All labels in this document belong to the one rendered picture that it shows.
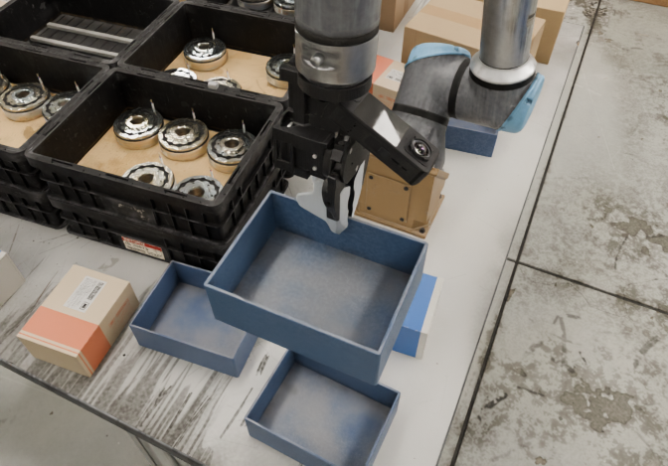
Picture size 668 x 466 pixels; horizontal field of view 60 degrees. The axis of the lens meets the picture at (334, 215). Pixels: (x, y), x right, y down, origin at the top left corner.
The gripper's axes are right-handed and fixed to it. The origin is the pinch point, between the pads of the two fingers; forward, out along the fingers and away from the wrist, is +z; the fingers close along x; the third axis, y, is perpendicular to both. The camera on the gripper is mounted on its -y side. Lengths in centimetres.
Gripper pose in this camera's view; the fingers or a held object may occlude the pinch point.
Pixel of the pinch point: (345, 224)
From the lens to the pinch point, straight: 67.6
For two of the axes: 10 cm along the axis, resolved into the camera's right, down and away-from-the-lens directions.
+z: -0.3, 7.1, 7.1
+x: -4.4, 6.3, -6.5
